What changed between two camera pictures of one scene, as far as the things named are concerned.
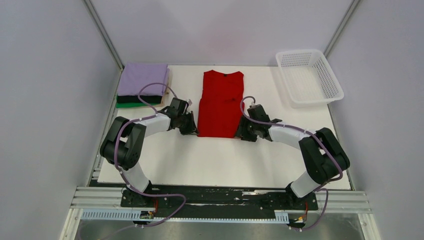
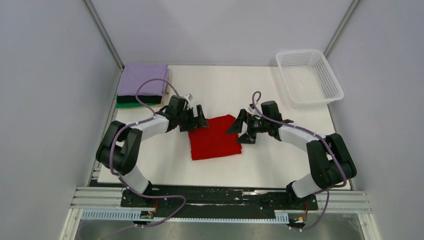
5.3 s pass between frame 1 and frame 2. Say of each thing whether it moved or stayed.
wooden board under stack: stayed
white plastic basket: stayed
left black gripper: stayed
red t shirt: moved
